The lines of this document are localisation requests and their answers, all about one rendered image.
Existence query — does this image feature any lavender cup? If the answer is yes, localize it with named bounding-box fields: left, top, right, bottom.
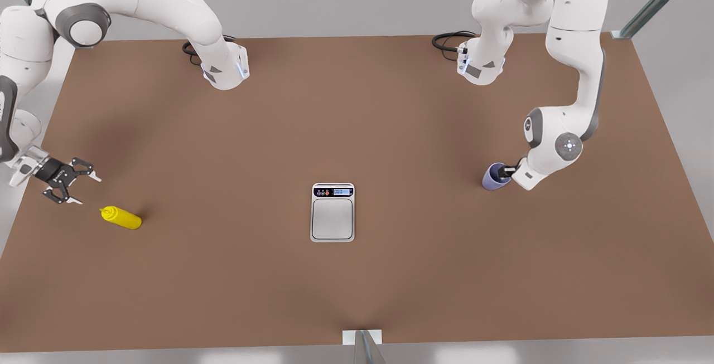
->
left=482, top=162, right=513, bottom=192

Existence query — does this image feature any yellow sauce bottle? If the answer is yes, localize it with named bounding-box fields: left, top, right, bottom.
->
left=100, top=205, right=143, bottom=231

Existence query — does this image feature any silver digital kitchen scale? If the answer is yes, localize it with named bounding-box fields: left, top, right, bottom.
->
left=310, top=182, right=356, bottom=243

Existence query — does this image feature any black cable loop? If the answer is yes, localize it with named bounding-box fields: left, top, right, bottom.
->
left=431, top=30, right=478, bottom=63
left=182, top=35, right=238, bottom=67

